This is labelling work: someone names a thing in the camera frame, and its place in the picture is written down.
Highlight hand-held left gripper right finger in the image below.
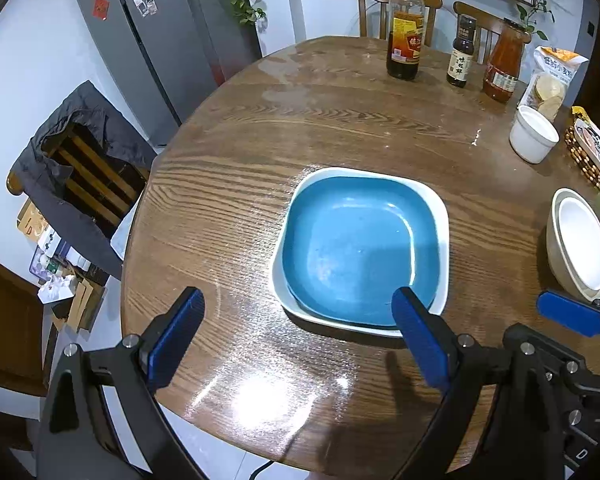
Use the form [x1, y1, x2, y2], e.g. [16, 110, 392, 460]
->
[391, 286, 566, 480]

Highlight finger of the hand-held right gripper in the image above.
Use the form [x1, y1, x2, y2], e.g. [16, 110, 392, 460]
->
[536, 289, 600, 351]

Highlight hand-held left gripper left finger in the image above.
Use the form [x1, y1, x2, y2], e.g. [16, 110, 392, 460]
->
[35, 286, 206, 480]

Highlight large white bowl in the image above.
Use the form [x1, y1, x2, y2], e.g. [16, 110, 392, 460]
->
[546, 187, 600, 303]

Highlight medium white bowl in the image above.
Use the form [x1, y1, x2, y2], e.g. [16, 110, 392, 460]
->
[555, 196, 600, 295]

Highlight white square plate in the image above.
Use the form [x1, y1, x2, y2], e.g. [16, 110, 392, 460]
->
[269, 166, 451, 338]

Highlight blue square plate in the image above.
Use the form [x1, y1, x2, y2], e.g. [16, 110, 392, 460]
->
[281, 176, 442, 328]

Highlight small white ramekin bowl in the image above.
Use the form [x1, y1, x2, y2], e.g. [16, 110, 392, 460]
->
[509, 105, 561, 165]

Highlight white cloth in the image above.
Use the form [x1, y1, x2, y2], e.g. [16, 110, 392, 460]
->
[110, 199, 143, 261]

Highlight crumpled white paper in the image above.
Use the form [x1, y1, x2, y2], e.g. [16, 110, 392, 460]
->
[37, 275, 78, 306]

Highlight colourful small boxes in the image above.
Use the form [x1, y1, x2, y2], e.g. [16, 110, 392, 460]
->
[29, 227, 93, 281]

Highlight wooden chair with grey jacket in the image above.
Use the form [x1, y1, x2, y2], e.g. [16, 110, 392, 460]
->
[10, 80, 158, 281]

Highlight white tray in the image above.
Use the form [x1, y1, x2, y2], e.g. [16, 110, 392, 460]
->
[575, 117, 600, 181]

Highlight brown wooden cabinet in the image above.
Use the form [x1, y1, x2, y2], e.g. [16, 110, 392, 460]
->
[0, 250, 56, 401]

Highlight cardboard box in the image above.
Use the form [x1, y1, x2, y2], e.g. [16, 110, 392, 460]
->
[16, 199, 51, 241]

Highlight yellow packet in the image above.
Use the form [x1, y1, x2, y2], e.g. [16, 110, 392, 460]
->
[571, 106, 600, 126]

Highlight flour bag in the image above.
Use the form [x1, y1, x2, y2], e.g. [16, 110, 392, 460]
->
[517, 46, 588, 122]

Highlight red sauce bottle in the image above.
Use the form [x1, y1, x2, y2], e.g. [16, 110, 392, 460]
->
[482, 18, 527, 105]

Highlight small dark sauce bottle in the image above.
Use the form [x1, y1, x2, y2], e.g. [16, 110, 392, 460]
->
[446, 14, 477, 88]

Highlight large yellow-capped vinegar bottle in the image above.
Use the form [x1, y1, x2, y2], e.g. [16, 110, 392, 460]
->
[386, 0, 427, 81]

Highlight green trailing plant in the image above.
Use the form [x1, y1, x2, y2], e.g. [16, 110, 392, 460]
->
[515, 0, 551, 41]

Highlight grey refrigerator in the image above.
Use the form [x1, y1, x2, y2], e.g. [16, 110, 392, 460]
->
[69, 0, 263, 148]

